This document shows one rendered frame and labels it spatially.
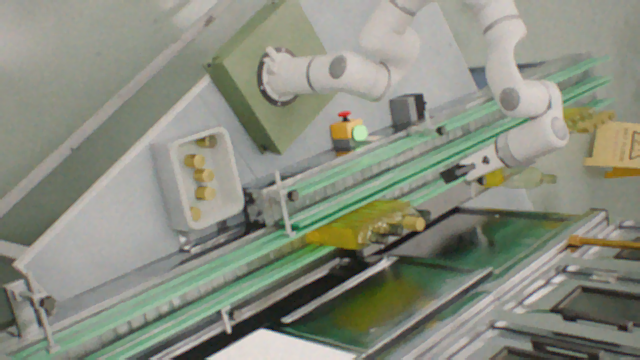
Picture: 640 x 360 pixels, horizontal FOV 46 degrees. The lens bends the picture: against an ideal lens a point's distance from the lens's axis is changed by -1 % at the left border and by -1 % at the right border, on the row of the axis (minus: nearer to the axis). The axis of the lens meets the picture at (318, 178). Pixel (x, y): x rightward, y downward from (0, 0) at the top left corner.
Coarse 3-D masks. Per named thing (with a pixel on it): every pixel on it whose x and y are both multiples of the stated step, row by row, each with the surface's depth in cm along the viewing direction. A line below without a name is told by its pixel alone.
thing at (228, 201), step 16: (176, 144) 180; (192, 144) 191; (224, 144) 191; (176, 160) 180; (208, 160) 195; (224, 160) 193; (176, 176) 180; (192, 176) 191; (224, 176) 194; (192, 192) 192; (224, 192) 196; (240, 192) 193; (208, 208) 195; (224, 208) 194; (240, 208) 193; (192, 224) 183; (208, 224) 187
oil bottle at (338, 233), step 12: (324, 228) 197; (336, 228) 194; (348, 228) 191; (360, 228) 190; (372, 228) 191; (312, 240) 202; (324, 240) 198; (336, 240) 195; (348, 240) 192; (360, 240) 189
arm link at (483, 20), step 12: (456, 0) 155; (468, 0) 154; (480, 0) 155; (492, 0) 156; (504, 0) 156; (480, 12) 158; (492, 12) 156; (504, 12) 155; (516, 12) 156; (480, 24) 159
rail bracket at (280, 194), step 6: (276, 174) 186; (276, 180) 186; (258, 192) 191; (264, 192) 190; (270, 192) 189; (276, 192) 186; (282, 192) 186; (288, 192) 183; (294, 192) 183; (264, 198) 191; (276, 198) 187; (282, 198) 186; (288, 198) 184; (294, 198) 183; (282, 204) 187; (282, 210) 188; (288, 222) 189; (288, 228) 189; (288, 234) 188; (294, 234) 189
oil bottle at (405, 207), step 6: (366, 204) 209; (372, 204) 208; (378, 204) 206; (384, 204) 205; (390, 204) 204; (396, 204) 203; (402, 204) 202; (408, 204) 202; (402, 210) 200; (408, 210) 200
